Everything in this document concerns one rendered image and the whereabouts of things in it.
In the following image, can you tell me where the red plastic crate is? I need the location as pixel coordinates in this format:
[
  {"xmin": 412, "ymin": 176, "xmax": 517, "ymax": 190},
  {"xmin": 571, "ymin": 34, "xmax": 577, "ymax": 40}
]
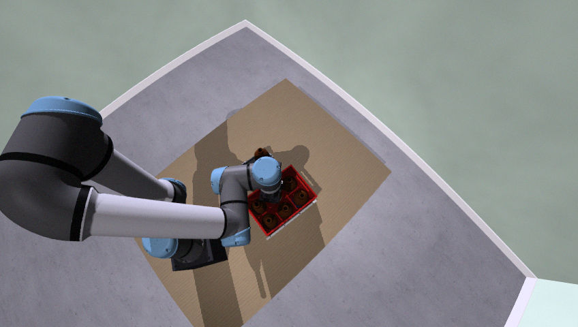
[{"xmin": 247, "ymin": 165, "xmax": 317, "ymax": 235}]

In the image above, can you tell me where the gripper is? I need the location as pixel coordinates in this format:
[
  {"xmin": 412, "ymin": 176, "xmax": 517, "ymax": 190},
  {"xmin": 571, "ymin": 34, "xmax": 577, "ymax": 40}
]
[{"xmin": 259, "ymin": 184, "xmax": 285, "ymax": 204}]

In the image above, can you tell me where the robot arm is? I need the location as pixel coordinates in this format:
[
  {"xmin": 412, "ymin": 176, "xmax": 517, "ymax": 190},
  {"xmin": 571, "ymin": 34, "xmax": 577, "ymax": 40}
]
[{"xmin": 0, "ymin": 96, "xmax": 283, "ymax": 263}]

